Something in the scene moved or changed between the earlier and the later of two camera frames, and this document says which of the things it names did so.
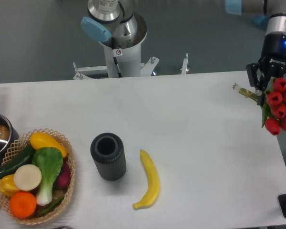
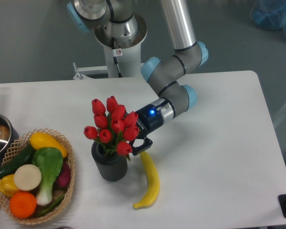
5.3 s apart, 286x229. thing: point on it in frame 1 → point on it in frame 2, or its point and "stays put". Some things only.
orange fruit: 23,204 stays put
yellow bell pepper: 6,185 stays put
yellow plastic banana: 154,182 stays put
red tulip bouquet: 278,109 → 115,128
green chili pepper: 45,211 stays put
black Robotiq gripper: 279,49 → 149,120
